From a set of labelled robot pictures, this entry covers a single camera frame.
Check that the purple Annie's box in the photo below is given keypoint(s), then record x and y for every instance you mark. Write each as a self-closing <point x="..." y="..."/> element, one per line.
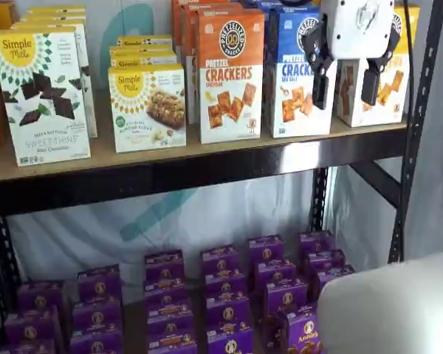
<point x="99" y="284"/>
<point x="219" y="258"/>
<point x="315" y="243"/>
<point x="325" y="260"/>
<point x="225" y="282"/>
<point x="166" y="291"/>
<point x="164" y="265"/>
<point x="170" y="311"/>
<point x="40" y="296"/>
<point x="275" y="274"/>
<point x="171" y="332"/>
<point x="26" y="348"/>
<point x="328" y="276"/>
<point x="302" y="333"/>
<point x="173" y="348"/>
<point x="96" y="344"/>
<point x="97" y="317"/>
<point x="31" y="326"/>
<point x="230" y="343"/>
<point x="266" y="250"/>
<point x="286" y="295"/>
<point x="227" y="309"/>

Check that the Simple Mills sweet thins box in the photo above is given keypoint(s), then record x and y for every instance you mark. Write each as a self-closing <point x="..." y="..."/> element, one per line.
<point x="40" y="110"/>
<point x="55" y="18"/>
<point x="55" y="10"/>
<point x="86" y="73"/>

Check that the Simple Mills almond bars box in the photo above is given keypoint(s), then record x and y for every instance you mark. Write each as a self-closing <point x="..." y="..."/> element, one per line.
<point x="144" y="40"/>
<point x="147" y="114"/>
<point x="144" y="55"/>

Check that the orange white pretzel crackers box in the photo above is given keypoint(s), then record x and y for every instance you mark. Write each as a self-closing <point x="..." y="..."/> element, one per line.
<point x="176" y="22"/>
<point x="230" y="92"/>
<point x="190" y="44"/>

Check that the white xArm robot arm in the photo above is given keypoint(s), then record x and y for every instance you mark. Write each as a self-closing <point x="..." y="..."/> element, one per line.
<point x="391" y="309"/>

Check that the black metal shelf unit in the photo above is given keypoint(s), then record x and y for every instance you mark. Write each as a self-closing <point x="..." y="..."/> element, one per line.
<point x="96" y="228"/>

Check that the black metal shelf frame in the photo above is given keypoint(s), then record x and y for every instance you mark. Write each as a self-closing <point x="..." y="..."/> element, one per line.
<point x="170" y="188"/>

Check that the blue white pretzel crackers box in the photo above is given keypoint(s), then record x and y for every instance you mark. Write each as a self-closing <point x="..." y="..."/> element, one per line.
<point x="291" y="110"/>

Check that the yellow white pretzel crackers box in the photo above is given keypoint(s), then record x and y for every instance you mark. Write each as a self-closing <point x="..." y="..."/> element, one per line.
<point x="391" y="96"/>

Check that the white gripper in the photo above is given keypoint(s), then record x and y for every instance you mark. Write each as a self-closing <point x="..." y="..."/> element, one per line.
<point x="354" y="33"/>

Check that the wooden shelf board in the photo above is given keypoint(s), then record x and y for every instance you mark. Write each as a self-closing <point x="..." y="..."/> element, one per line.
<point x="133" y="160"/>

